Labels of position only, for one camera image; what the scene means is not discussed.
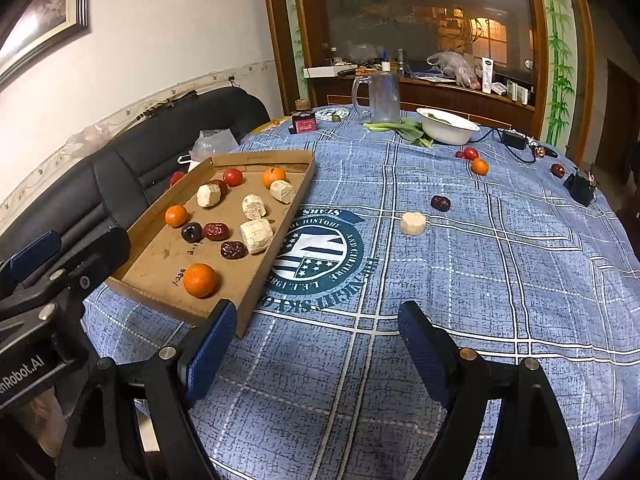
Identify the blue plaid tablecloth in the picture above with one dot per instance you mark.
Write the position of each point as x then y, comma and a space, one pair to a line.
450, 280

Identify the dark jar with red label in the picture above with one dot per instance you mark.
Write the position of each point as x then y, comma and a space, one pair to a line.
303, 122

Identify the green leafy vegetables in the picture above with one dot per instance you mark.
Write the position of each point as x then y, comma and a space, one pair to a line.
405, 132

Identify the large orange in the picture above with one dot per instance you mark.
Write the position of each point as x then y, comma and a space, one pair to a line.
200, 280

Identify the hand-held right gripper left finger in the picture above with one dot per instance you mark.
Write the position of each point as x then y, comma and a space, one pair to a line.
210, 355

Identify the white flat box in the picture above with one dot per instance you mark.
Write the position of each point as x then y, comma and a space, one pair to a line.
327, 72

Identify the black clip device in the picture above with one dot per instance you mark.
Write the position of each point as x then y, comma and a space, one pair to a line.
580, 187

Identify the white tube carton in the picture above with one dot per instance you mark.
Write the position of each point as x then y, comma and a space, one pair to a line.
486, 75

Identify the translucent plastic bag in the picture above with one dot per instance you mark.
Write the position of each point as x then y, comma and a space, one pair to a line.
455, 67

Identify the printed round plate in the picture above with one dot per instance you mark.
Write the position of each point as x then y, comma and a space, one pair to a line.
332, 113

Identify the black leather sofa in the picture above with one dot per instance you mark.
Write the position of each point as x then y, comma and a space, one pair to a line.
115, 165

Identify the dark red date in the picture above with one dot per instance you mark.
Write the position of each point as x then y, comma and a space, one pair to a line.
191, 232
440, 203

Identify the cardboard tray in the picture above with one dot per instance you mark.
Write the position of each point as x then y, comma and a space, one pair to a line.
165, 270

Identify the red plastic bag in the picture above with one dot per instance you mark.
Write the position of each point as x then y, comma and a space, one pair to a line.
176, 178

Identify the clear plastic bag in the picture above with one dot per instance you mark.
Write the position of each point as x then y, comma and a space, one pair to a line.
215, 144

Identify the glass mug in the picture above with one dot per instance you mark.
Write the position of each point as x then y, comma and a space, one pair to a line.
382, 97

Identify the black power adapter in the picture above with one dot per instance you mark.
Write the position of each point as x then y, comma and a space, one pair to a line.
514, 139

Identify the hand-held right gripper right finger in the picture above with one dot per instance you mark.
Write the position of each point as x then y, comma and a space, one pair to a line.
425, 350

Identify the framed picture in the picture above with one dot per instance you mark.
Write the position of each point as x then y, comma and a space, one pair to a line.
45, 10

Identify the white bowl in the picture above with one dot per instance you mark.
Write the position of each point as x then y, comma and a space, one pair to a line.
447, 127

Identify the brown small gadget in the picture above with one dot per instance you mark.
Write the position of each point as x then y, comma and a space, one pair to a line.
542, 150

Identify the wooden glass cabinet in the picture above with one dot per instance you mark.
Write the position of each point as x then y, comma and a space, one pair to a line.
425, 15

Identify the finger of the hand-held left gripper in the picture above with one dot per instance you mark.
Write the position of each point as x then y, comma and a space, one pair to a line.
32, 255
97, 255

